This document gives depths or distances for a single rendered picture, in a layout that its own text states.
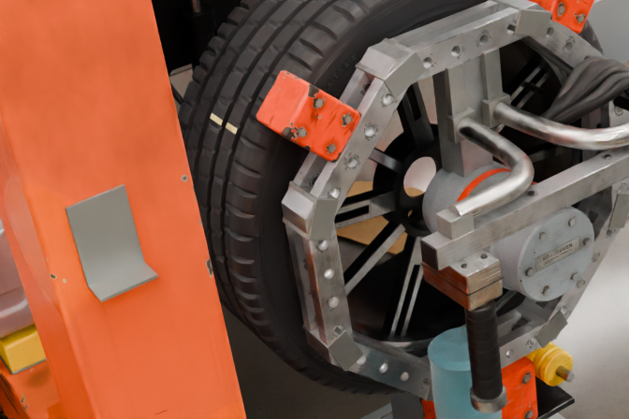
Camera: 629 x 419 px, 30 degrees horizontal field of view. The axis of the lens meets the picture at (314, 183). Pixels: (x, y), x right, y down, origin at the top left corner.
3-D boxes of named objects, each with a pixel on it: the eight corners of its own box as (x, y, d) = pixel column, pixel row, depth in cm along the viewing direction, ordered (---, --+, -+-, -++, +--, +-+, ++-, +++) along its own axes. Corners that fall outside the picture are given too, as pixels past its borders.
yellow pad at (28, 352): (65, 298, 188) (58, 273, 186) (97, 338, 177) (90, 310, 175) (-17, 335, 183) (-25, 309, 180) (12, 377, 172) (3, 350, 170)
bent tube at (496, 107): (582, 82, 161) (579, 10, 156) (691, 126, 146) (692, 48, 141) (482, 127, 154) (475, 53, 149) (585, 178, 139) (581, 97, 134)
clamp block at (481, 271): (456, 264, 141) (452, 226, 139) (504, 296, 134) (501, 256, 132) (422, 281, 139) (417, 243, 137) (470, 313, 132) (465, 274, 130)
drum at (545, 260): (498, 221, 171) (490, 135, 164) (602, 281, 154) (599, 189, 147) (420, 258, 165) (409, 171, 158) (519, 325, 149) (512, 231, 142)
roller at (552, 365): (467, 303, 205) (464, 275, 202) (586, 384, 182) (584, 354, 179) (441, 316, 203) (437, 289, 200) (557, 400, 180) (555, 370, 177)
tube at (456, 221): (469, 133, 153) (461, 58, 148) (571, 184, 138) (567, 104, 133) (358, 181, 146) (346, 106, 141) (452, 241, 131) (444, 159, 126)
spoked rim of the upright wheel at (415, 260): (385, -90, 172) (148, 161, 166) (486, -61, 154) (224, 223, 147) (528, 122, 203) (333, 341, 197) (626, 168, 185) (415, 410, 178)
